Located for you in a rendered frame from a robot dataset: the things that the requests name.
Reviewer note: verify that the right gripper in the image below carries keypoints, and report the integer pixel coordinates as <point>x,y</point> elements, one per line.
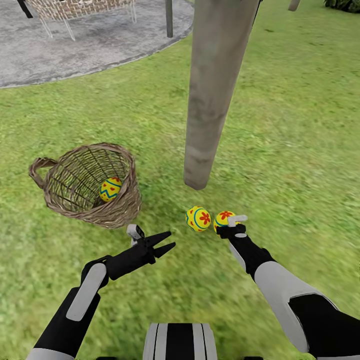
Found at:
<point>224,231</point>

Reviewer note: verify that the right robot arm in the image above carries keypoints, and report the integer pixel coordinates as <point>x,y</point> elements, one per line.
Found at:
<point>311,321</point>

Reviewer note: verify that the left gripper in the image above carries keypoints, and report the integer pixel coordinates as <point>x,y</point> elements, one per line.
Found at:
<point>144,252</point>

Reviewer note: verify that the easter egg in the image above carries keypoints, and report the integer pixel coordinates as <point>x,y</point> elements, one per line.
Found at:
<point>198,218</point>
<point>221,219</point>
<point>110,188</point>

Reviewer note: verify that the wicker basket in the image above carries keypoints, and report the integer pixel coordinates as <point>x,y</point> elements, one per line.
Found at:
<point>118,212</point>

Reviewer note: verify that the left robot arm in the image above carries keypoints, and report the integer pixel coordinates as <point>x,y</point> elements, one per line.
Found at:
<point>64,335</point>

